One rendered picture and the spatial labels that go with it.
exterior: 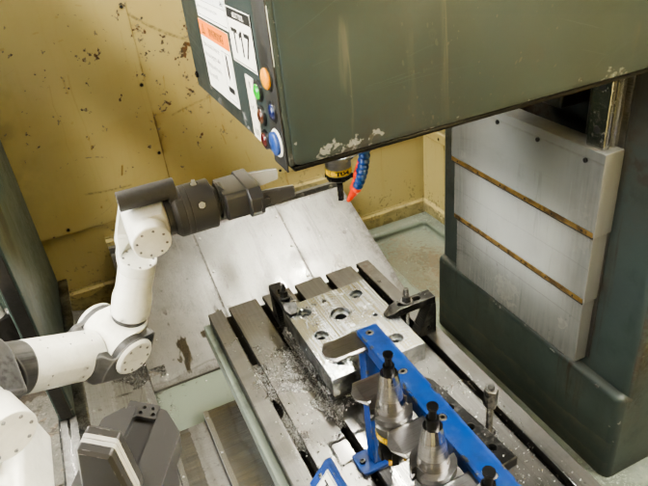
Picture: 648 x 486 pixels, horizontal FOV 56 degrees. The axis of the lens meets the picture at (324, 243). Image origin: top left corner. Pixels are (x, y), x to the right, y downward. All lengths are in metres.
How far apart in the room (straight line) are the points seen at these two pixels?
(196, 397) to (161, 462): 1.46
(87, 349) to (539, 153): 0.96
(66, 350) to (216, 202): 0.35
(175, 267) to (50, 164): 0.51
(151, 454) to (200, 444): 1.19
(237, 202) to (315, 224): 1.22
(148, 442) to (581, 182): 1.01
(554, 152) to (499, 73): 0.47
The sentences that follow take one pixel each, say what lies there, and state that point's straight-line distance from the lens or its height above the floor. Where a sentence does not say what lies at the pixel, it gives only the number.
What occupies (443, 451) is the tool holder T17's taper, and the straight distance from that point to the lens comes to 0.83.
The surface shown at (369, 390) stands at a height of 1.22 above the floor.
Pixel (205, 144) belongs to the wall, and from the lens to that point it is 2.14.
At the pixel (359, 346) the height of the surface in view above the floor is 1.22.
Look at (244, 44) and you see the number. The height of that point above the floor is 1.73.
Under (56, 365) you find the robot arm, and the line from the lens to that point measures 1.11.
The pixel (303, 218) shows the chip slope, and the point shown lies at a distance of 2.27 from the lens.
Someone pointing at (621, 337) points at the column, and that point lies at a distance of 1.42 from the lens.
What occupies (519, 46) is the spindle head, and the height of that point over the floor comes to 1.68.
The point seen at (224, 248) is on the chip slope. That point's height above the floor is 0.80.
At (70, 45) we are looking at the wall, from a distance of 2.00.
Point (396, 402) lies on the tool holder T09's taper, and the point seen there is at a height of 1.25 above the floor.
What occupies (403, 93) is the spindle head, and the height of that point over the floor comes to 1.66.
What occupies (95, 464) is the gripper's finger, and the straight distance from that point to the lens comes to 0.38.
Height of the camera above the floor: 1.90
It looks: 31 degrees down
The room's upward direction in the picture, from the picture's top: 7 degrees counter-clockwise
